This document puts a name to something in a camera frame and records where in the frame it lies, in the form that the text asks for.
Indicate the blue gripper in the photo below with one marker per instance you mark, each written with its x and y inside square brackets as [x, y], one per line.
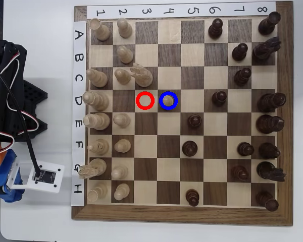
[7, 192]

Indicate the light wooden pawn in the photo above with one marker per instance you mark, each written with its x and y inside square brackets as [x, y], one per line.
[125, 54]
[121, 75]
[122, 145]
[168, 100]
[124, 27]
[119, 172]
[121, 191]
[121, 119]

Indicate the black and orange robot arm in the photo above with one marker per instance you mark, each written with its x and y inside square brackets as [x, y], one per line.
[10, 113]

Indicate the white paper letter strip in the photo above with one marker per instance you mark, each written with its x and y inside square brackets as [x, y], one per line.
[78, 131]

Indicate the light wooden knight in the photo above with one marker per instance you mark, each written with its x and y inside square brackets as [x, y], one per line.
[92, 169]
[142, 75]

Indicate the light wooden rook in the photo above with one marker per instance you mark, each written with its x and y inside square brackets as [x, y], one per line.
[97, 192]
[99, 29]

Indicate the light wooden bishop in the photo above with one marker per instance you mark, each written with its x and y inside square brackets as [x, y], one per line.
[99, 147]
[96, 77]

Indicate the light wooden king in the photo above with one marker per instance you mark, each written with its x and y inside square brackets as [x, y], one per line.
[96, 121]

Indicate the light wooden queen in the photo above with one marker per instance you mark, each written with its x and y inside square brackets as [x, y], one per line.
[96, 100]

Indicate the dark wooden pawn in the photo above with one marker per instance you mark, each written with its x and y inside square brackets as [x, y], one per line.
[240, 172]
[219, 97]
[242, 75]
[215, 28]
[194, 121]
[245, 149]
[190, 148]
[240, 51]

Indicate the dark pawn H5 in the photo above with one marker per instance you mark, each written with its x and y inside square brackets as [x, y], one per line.
[192, 197]

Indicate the white paper number strip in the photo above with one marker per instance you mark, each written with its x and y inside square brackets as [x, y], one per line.
[156, 10]

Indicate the wooden chessboard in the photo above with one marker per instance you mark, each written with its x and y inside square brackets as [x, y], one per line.
[242, 113]

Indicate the dark wooden rook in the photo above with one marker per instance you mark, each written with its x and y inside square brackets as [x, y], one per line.
[269, 23]
[267, 200]

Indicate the dark wooden bishop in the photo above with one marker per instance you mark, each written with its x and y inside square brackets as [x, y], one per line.
[269, 150]

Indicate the dark wooden knight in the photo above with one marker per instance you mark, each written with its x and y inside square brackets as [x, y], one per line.
[270, 171]
[266, 48]

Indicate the dark wooden king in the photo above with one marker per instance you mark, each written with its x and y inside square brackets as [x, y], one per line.
[270, 124]

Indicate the dark wooden queen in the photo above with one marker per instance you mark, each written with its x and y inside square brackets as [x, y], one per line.
[271, 102]

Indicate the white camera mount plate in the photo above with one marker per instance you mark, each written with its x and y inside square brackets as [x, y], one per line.
[58, 174]

